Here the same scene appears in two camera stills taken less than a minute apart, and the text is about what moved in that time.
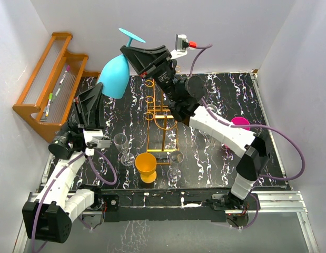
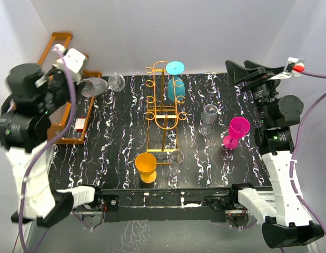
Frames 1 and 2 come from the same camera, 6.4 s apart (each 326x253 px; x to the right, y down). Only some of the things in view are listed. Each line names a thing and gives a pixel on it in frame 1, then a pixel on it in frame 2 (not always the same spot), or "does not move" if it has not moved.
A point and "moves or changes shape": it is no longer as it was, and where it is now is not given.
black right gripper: x=142 y=59 → x=235 y=73
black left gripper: x=87 y=108 → x=58 y=74
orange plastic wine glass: x=146 y=163 does not move
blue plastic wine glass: x=115 y=77 moves or changes shape
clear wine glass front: x=174 y=174 does not move
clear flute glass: x=120 y=140 → x=91 y=87
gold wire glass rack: x=162 y=130 does not move
